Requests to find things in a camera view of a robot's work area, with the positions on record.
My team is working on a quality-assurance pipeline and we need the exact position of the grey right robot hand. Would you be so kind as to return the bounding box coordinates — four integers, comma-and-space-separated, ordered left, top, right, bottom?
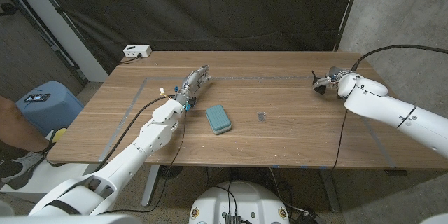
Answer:
312, 66, 351, 95

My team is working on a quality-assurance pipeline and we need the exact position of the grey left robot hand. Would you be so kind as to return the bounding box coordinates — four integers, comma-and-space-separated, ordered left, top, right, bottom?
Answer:
174, 64, 212, 111

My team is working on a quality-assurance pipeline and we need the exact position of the teal rectangular sponge block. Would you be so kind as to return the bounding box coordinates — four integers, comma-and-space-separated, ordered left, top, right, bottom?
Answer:
205, 104, 233, 136

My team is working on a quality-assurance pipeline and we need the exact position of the grey tape outline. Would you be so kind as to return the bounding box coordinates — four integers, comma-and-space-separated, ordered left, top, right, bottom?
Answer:
101, 76, 396, 167

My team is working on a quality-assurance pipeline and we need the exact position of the white power strip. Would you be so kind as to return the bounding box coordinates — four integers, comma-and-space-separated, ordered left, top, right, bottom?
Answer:
122, 44, 153, 59

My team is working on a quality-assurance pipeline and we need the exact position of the black backdrop stand pole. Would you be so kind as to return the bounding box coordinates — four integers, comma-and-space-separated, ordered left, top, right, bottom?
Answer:
334, 0, 364, 52

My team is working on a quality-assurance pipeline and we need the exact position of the black backdrop cloth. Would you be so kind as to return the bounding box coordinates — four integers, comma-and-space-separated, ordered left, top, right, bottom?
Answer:
34, 0, 356, 74

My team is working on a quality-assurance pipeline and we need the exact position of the black round floor fan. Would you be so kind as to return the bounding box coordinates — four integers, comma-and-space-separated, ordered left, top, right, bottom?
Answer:
159, 165, 185, 180

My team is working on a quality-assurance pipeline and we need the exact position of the grey table leg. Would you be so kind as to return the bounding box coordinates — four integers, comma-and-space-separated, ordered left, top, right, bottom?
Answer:
141, 164, 162, 207
318, 167, 341, 214

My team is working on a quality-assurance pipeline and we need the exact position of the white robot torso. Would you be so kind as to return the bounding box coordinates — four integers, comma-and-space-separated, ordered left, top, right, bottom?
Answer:
188, 181, 291, 224

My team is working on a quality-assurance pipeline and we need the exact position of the yellow round object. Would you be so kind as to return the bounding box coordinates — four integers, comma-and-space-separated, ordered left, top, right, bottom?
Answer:
50, 127, 67, 144

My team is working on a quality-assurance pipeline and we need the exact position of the white pillar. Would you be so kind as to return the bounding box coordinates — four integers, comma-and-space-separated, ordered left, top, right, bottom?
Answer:
5, 0, 109, 83

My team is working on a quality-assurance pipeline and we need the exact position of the black slanted stand bar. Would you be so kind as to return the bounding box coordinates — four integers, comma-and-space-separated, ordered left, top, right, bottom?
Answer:
0, 0, 88, 85

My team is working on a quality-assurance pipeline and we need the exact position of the black phone with pattern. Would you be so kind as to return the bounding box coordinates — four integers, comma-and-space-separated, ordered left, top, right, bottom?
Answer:
24, 92, 52, 103

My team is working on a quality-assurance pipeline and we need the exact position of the white floor platform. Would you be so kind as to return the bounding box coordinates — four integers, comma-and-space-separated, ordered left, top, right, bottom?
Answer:
0, 160, 95, 202

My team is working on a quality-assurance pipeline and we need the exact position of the person's bare leg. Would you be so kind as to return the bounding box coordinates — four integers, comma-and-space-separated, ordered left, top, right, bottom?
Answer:
0, 96, 45, 151

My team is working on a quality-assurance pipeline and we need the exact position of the grey and black shoe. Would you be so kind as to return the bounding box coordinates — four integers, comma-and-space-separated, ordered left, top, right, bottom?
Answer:
0, 141, 53, 190

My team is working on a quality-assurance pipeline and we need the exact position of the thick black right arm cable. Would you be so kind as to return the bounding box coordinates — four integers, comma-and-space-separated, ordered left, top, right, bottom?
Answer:
351, 44, 448, 73

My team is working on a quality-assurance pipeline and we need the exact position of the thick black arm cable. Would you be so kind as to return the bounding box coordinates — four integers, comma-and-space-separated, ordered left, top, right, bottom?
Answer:
351, 44, 448, 73
94, 94, 176, 172

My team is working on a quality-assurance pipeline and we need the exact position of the black power strip cable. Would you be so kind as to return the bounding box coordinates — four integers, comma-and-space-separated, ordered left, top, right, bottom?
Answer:
118, 54, 144, 66

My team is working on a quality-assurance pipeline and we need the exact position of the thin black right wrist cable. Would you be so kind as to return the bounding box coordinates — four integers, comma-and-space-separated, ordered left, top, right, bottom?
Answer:
331, 108, 347, 169

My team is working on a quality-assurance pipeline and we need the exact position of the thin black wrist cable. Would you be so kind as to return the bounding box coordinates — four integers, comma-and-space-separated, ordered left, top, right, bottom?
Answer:
331, 108, 347, 169
101, 108, 188, 214

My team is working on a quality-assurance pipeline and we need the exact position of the thin black left wrist cable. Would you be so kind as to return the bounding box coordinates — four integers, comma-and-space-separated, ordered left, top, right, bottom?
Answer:
101, 108, 188, 214

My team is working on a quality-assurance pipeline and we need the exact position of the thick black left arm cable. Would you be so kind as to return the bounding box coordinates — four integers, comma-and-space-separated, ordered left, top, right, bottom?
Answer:
94, 94, 176, 172

